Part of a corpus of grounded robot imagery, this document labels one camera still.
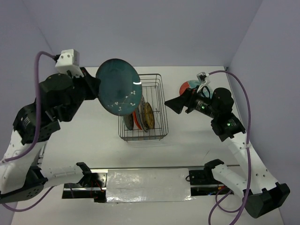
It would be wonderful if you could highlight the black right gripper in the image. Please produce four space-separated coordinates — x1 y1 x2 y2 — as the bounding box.
164 85 218 119

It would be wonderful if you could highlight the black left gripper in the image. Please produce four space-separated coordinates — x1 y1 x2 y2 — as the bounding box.
63 67 102 121

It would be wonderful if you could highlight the red and teal patterned plate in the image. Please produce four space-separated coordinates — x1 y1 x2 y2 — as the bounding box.
179 80 213 98

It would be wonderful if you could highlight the dark teal blossom plate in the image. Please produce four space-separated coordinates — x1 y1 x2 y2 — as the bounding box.
96 59 143 116

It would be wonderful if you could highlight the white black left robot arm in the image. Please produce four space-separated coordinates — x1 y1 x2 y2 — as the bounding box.
0 67 101 204

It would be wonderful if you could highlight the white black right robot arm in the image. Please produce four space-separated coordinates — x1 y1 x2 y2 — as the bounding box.
165 88 290 218

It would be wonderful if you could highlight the yellow rimmed patterned plate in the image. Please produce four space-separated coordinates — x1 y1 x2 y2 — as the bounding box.
144 102 155 129

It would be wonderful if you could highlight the blue floral white plate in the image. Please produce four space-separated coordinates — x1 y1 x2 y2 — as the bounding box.
138 97 149 133

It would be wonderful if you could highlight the orange red plate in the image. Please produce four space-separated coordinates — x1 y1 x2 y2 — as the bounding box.
133 111 142 130

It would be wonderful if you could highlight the light green small plate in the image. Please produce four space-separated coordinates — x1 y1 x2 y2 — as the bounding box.
123 114 134 130

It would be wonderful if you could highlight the silver foil tape panel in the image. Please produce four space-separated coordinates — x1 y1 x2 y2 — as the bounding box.
106 168 192 203

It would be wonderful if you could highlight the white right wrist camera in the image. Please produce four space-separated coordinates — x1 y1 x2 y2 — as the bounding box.
196 72 210 92

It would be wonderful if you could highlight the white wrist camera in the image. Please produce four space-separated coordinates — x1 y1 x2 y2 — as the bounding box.
196 72 210 92
55 49 81 75

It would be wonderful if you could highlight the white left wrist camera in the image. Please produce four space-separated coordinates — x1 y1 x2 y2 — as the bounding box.
55 49 81 75

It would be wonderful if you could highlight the grey wire dish rack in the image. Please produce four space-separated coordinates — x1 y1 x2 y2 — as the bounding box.
118 74 169 142

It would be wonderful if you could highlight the aluminium table edge rail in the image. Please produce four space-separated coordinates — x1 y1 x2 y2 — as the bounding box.
37 143 47 166

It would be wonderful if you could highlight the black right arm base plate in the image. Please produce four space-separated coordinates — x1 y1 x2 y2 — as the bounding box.
189 170 210 186

